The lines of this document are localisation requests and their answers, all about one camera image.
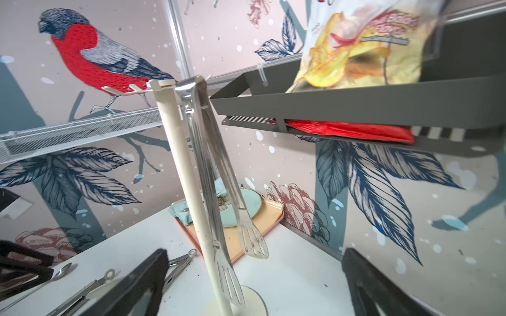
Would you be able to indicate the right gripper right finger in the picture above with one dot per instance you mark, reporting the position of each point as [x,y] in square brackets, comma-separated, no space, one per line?
[372,292]

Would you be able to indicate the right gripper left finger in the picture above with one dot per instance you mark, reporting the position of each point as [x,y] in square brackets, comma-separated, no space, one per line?
[139,293]

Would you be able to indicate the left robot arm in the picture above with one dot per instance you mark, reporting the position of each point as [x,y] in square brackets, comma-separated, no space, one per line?
[22,268]

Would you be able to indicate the cream utensil rack stand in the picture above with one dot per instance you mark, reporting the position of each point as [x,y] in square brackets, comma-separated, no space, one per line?
[198,150]

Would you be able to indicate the red packet under basket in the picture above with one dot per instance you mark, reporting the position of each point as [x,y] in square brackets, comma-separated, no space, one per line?
[384,133]

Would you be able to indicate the Chuba cassava chips bag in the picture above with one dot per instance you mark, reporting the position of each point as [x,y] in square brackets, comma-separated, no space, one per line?
[354,44]

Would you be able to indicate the white wire mesh shelf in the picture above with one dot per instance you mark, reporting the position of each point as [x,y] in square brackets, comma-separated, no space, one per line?
[46,140]

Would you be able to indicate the dark wall basket shelf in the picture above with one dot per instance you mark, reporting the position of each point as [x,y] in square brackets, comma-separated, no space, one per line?
[457,108]

